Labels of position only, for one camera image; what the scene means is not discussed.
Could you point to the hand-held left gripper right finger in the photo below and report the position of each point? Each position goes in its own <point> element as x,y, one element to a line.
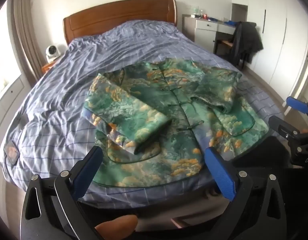
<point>218,173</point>

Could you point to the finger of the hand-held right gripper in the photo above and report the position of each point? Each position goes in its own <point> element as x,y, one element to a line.
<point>297,105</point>
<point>281,126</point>

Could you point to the green bottle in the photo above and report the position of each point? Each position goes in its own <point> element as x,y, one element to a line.
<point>195,10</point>

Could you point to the green patterned jacket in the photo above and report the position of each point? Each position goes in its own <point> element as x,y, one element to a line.
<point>144,110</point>

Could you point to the black coat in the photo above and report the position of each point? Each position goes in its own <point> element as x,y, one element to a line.
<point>246,40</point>

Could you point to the white window bench cabinet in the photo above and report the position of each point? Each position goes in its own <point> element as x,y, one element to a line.
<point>9,95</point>

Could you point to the white desk fan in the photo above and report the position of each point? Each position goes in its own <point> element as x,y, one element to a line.
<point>52,51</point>

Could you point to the blue checked quilt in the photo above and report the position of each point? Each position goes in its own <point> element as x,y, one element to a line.
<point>114,47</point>

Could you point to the wooden headboard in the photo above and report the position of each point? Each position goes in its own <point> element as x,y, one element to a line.
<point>119,15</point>

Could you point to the person's left hand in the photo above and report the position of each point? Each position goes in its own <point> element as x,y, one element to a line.
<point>116,225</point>

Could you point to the white wardrobe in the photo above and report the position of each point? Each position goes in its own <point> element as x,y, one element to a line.
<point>276,42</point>

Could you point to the window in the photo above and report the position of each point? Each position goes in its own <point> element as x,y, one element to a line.
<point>1,55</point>

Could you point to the wooden chair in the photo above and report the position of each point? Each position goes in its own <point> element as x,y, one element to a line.
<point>226,43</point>

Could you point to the wooden nightstand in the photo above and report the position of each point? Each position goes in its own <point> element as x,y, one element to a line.
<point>47,66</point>

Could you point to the white desk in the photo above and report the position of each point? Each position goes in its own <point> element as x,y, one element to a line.
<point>206,28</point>

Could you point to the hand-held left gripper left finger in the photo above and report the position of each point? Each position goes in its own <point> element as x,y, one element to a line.
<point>89,166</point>

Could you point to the beige curtain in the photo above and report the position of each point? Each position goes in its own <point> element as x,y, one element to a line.
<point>24,30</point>

